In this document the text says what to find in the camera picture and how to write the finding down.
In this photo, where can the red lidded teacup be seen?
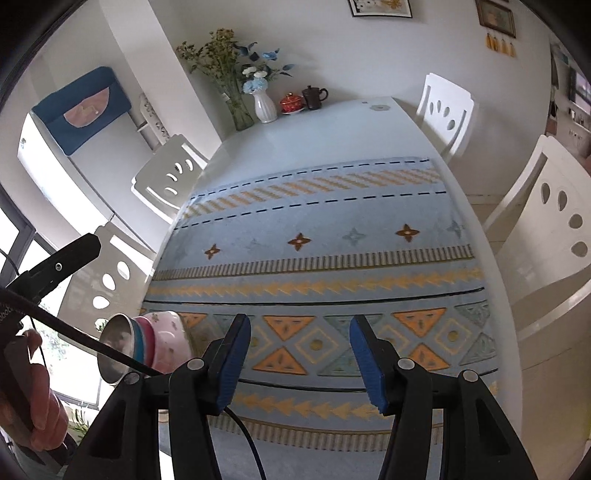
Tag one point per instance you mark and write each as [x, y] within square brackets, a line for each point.
[292, 104]

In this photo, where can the blue patterned table mat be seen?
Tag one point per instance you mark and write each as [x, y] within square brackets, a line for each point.
[323, 212]

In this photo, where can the yellow hanging tassels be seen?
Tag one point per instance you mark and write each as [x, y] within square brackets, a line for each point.
[501, 46]

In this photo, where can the white refrigerator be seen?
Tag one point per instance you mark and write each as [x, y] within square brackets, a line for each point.
[60, 184]

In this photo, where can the framed wall picture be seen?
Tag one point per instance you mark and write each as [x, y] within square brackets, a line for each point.
[496, 18]
[378, 7]

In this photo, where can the person's left hand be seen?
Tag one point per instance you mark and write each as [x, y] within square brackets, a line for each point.
[46, 415]

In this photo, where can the white plastic rack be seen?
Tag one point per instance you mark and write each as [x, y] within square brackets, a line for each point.
[154, 122]

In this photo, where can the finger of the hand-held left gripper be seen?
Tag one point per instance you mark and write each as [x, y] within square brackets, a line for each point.
[60, 263]

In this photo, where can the blue refrigerator cover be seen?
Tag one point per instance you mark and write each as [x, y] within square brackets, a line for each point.
[60, 134]

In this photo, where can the pink steel bowl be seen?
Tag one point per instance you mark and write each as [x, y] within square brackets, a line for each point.
[146, 344]

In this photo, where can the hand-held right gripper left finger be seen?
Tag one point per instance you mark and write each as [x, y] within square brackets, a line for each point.
[235, 360]

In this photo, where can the pink ceramic bowl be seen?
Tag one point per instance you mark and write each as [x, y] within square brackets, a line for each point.
[171, 337]

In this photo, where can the white dining chair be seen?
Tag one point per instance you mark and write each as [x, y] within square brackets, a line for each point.
[78, 295]
[531, 258]
[455, 99]
[152, 184]

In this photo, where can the blue steel bowl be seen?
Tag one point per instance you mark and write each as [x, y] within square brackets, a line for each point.
[115, 341]

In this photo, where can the white vase with blue flowers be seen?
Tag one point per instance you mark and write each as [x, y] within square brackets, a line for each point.
[264, 108]

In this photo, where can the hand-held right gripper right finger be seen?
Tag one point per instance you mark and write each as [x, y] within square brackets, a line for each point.
[369, 364]

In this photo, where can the glass vase with dried flowers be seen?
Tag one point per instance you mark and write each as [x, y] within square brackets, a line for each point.
[240, 115]

